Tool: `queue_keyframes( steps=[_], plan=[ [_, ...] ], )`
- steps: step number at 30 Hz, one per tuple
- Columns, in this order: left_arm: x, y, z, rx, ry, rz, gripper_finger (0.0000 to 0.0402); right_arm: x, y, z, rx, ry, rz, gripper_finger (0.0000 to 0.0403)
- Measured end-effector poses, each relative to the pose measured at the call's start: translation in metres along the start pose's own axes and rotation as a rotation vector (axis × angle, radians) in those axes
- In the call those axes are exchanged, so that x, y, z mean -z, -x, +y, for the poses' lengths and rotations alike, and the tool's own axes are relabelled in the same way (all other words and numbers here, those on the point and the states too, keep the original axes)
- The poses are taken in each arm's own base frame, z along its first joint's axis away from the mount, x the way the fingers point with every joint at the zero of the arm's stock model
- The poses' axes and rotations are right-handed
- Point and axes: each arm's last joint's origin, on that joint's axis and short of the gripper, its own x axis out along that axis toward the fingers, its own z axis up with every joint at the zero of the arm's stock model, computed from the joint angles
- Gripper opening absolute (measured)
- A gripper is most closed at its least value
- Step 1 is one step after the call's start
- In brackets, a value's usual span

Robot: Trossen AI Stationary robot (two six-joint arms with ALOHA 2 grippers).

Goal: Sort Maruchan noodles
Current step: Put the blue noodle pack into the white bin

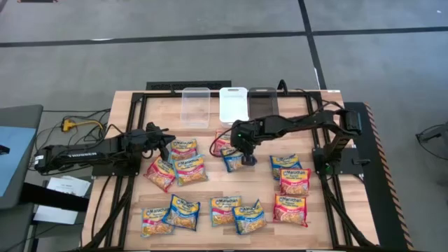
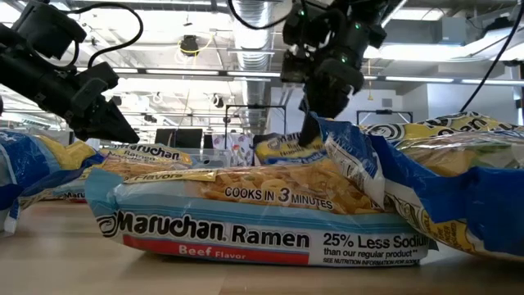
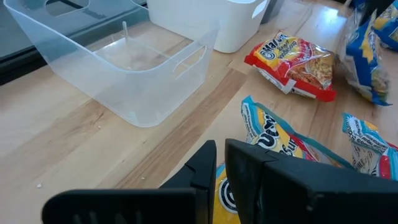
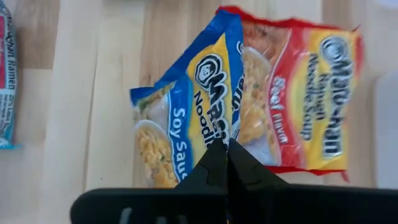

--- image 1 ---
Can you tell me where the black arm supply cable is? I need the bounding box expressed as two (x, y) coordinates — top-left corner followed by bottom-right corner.
(277, 79), (346, 113)

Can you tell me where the yellow power cable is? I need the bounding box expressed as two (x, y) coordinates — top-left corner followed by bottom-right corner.
(71, 120), (106, 130)

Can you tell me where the red Maruchan ramen pack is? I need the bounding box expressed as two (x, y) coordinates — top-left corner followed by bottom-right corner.
(143, 155), (177, 193)
(272, 194), (309, 228)
(279, 167), (312, 197)
(212, 129), (234, 158)

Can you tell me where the blue board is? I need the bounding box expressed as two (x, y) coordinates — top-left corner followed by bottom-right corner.
(0, 125), (38, 197)

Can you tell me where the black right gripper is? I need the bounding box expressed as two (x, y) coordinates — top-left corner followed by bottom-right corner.
(231, 118), (267, 166)

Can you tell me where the blue Maruchan ramen pack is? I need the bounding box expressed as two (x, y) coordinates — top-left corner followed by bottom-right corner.
(161, 194), (202, 232)
(232, 198), (267, 235)
(220, 146), (246, 173)
(269, 153), (303, 181)

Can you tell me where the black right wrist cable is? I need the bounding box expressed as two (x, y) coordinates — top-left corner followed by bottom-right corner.
(209, 127), (234, 158)

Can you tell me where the white paper sheet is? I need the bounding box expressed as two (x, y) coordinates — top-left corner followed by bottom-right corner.
(33, 204), (80, 225)
(46, 176), (92, 197)

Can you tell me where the white plastic bin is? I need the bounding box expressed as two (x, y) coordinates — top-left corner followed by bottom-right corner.
(218, 86), (250, 129)

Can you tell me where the black floor cable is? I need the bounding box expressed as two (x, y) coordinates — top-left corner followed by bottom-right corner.
(34, 108), (113, 141)

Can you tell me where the clear plastic bin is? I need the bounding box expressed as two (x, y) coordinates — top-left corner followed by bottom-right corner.
(180, 86), (211, 129)

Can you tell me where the black cart beam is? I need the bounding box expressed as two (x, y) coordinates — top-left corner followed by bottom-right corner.
(19, 181), (90, 213)

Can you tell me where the dark grey plastic bin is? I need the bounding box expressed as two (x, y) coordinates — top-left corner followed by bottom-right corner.
(247, 86), (280, 122)

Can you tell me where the light-blue Maruchan ramen pack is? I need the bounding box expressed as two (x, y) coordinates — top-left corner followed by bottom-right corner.
(209, 195), (242, 228)
(169, 138), (199, 164)
(172, 153), (209, 187)
(140, 206), (175, 239)

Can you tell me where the grey side cart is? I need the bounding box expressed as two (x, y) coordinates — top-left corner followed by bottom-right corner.
(0, 104), (44, 211)

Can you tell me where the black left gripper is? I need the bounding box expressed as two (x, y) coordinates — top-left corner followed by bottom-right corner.
(134, 122), (177, 162)

